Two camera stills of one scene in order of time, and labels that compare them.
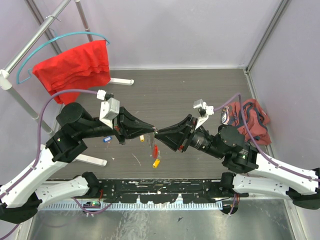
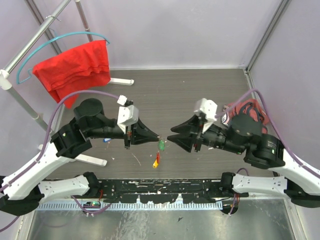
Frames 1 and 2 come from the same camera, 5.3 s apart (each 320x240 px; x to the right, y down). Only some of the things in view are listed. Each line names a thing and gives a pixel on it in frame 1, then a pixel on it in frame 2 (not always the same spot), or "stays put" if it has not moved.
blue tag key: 108,138 stays put
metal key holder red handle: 155,151 -> 158,157
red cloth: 84,66 stays put
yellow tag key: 156,163 stays put
